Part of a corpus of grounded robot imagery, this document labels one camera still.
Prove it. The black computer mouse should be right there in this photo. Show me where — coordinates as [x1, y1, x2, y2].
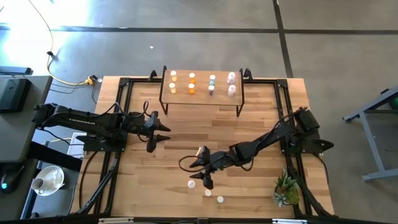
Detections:
[0, 164, 25, 194]

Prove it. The yellow floor cable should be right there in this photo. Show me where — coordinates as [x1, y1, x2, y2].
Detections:
[27, 0, 95, 86]

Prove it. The grey metal table frame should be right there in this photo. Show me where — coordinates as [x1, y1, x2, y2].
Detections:
[341, 86, 398, 183]

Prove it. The white paper sheet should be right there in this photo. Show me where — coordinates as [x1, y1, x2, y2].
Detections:
[65, 132, 85, 159]

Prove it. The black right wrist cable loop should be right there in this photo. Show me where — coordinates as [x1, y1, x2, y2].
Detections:
[178, 154, 224, 174]

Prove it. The black left wrist cable loop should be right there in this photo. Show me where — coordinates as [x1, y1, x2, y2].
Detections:
[140, 100, 150, 119]

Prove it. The black metal table frame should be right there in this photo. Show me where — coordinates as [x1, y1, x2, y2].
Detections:
[73, 70, 336, 218]

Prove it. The thin black floor cable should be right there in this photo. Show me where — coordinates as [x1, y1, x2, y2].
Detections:
[49, 83, 98, 105]

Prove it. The dark flat device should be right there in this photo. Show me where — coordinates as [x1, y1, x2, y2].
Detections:
[0, 65, 33, 76]

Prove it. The grey desk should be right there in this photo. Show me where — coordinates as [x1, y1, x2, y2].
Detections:
[0, 74, 53, 220]

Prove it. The wooden shelf with black legs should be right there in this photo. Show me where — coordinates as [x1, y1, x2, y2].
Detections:
[159, 65, 247, 118]

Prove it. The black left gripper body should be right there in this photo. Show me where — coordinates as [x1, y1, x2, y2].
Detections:
[133, 110, 160, 154]

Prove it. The potted green succulent plant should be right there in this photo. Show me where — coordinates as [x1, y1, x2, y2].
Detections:
[272, 169, 301, 208]

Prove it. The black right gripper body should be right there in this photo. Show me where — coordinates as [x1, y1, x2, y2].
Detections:
[200, 145, 233, 190]

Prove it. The black box device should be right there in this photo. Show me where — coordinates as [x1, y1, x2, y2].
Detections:
[0, 77, 32, 114]

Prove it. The black flat bar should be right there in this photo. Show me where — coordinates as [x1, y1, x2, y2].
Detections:
[27, 140, 83, 172]

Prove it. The silver metal bracket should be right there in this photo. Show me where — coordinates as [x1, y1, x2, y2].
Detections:
[98, 217, 135, 224]
[272, 218, 308, 224]

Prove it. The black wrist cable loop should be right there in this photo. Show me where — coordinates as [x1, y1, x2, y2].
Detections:
[178, 154, 224, 174]
[140, 100, 150, 119]

